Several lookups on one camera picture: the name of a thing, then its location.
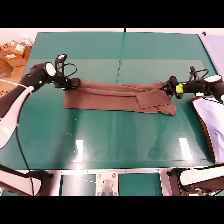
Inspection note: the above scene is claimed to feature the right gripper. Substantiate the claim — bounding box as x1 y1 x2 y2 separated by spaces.
162 75 185 100

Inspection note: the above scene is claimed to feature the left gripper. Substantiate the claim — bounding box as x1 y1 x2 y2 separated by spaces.
53 76 81 91

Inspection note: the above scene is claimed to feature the brown T-shirt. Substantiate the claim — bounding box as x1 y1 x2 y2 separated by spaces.
63 79 178 117

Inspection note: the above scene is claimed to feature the white garment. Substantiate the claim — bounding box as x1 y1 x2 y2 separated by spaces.
193 96 224 164

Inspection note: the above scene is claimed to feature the pale lilac garment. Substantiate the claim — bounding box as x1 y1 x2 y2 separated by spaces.
199 33 224 78

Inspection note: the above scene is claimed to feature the black cable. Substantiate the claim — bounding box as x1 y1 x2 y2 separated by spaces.
63 62 79 79
14 125 36 196

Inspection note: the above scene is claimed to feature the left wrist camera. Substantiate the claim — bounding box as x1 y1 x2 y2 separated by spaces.
54 53 68 80

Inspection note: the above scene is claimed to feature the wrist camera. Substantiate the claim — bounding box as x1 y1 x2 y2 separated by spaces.
54 53 68 80
188 65 198 83

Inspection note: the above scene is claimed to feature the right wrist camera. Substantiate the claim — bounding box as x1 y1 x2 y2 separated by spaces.
188 65 198 83

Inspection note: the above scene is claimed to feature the silver frame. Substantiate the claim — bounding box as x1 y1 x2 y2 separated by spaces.
0 167 224 197

